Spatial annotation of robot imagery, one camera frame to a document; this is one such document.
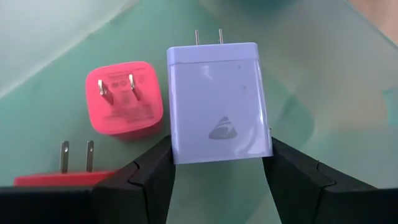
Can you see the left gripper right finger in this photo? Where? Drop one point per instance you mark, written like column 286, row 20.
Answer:
column 326, row 202

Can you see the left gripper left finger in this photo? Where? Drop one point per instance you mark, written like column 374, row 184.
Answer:
column 124, row 199

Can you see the red wall charger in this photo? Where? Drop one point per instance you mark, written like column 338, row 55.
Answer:
column 62, row 180

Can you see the pink wall charger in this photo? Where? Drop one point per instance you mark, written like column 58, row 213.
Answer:
column 124, row 121

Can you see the lavender wall charger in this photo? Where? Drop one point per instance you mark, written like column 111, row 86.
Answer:
column 217, row 102

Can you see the teal translucent plastic bin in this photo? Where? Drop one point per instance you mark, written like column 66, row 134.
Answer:
column 46, row 109

